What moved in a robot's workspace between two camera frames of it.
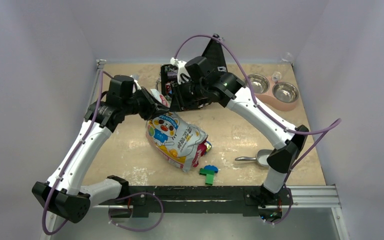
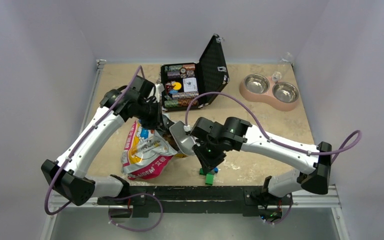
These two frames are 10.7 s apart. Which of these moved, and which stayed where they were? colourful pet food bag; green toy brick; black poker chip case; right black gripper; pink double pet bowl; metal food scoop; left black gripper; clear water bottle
Moved: colourful pet food bag; metal food scoop; right black gripper
Stayed: green toy brick; pink double pet bowl; black poker chip case; left black gripper; clear water bottle
